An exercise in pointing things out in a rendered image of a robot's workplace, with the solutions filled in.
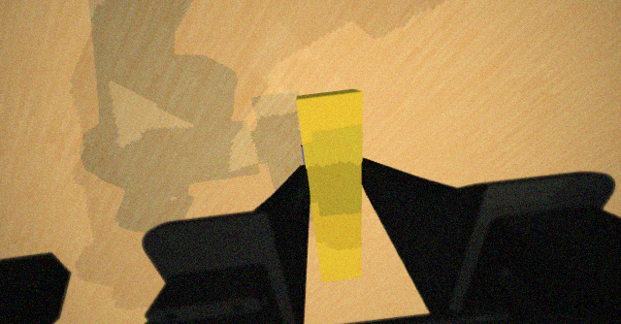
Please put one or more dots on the yellow bar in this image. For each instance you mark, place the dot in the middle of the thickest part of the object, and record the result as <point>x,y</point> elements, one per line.
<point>331,126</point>

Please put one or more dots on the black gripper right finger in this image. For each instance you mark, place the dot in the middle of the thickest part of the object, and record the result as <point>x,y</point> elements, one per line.
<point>438,229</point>

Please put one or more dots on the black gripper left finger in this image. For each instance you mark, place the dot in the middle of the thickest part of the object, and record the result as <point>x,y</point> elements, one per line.
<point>275,234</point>

